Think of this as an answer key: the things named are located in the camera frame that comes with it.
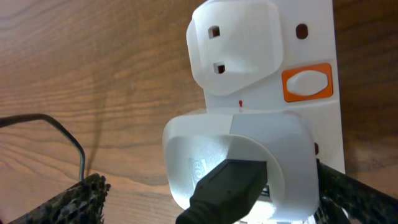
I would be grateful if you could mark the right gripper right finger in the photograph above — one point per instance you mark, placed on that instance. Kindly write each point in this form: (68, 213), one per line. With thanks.
(342, 196)

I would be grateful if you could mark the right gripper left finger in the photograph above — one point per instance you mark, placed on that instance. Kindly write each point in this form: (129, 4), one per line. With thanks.
(82, 203)

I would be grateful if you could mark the white charger plug adapter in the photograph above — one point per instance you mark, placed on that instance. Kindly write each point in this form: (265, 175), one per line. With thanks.
(195, 144)

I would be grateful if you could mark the white power strip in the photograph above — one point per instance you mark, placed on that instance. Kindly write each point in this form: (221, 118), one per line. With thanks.
(273, 56)

